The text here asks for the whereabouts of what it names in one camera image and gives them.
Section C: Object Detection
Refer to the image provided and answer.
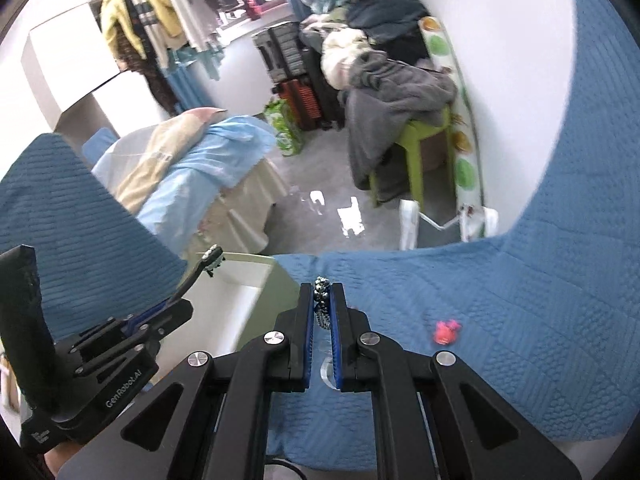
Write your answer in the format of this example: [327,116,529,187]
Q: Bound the white plastic bag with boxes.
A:
[398,198,500,252]

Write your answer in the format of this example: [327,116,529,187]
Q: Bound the dark stacked suitcases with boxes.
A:
[252,21,345,131]

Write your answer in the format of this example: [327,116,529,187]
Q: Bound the hanging clothes rack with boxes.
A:
[96,0,270,116]

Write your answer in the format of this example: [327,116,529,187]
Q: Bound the blue quilted sofa cover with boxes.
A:
[1,0,639,467]

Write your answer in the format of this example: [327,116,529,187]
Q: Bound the rolled fruit-print mat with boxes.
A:
[419,16,485,242]

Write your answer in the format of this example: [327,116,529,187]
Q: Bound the green cardboard box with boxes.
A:
[151,252,299,384]

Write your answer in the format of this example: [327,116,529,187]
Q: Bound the grey blanket on stool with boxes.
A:
[340,50,457,202]

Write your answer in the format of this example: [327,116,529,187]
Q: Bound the pile of clothes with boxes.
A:
[294,0,432,91]

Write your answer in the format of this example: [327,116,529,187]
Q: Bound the pink hat charm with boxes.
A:
[433,320,461,347]

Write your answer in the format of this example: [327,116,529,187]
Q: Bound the green white shopping bag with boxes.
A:
[262,99,304,157]

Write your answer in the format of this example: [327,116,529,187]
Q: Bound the person's left hand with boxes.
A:
[44,442,82,478]

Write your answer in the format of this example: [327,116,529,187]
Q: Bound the bed with blue sheet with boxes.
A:
[92,107,288,259]

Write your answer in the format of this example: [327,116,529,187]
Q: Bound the green plastic stool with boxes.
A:
[367,105,451,210]

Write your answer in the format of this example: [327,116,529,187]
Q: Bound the white cabinet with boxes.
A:
[22,3,168,148]

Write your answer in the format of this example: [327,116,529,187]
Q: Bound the silver ball chain keychain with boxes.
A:
[314,276,331,330]

